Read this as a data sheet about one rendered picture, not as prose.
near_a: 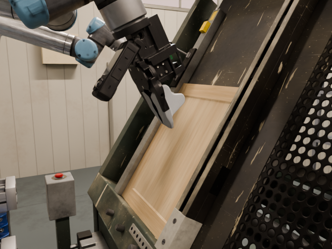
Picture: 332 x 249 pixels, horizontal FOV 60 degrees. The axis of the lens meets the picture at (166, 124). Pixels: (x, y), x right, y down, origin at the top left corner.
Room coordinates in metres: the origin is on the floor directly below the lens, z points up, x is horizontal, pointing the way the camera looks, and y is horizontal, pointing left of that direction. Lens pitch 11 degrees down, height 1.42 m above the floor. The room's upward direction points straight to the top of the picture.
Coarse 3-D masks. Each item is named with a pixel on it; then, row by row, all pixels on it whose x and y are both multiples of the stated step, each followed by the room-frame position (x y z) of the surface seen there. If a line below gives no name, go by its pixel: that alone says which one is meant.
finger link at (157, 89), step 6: (150, 78) 0.52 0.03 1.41; (150, 84) 0.52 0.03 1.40; (156, 84) 0.51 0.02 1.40; (156, 90) 0.51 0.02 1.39; (162, 90) 0.52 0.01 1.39; (156, 96) 0.53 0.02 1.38; (162, 96) 0.52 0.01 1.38; (162, 102) 0.52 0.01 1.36; (162, 108) 0.53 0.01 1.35; (168, 108) 0.54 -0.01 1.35
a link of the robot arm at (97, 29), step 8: (88, 24) 1.22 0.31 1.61; (96, 24) 1.17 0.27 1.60; (104, 24) 1.19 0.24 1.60; (88, 32) 1.19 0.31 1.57; (96, 32) 1.18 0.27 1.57; (104, 32) 1.19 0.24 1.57; (112, 32) 1.20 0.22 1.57; (96, 40) 1.18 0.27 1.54; (104, 40) 1.20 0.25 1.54; (112, 40) 1.20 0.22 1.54
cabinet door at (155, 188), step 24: (192, 96) 1.18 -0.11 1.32; (216, 96) 1.04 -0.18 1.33; (192, 120) 1.08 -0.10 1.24; (216, 120) 0.97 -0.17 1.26; (168, 144) 1.11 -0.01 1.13; (192, 144) 0.99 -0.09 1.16; (144, 168) 1.15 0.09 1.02; (168, 168) 1.02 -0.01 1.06; (192, 168) 0.91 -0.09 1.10; (144, 192) 1.05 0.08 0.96; (168, 192) 0.94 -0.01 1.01; (144, 216) 0.96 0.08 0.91; (168, 216) 0.87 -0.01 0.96
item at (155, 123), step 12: (216, 24) 1.38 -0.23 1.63; (204, 36) 1.36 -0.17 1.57; (204, 48) 1.35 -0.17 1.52; (192, 60) 1.33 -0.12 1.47; (192, 72) 1.33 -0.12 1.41; (180, 84) 1.30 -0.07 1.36; (156, 120) 1.26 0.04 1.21; (144, 144) 1.22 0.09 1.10; (132, 156) 1.24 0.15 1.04; (132, 168) 1.19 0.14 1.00; (120, 180) 1.21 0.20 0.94; (120, 192) 1.17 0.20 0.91
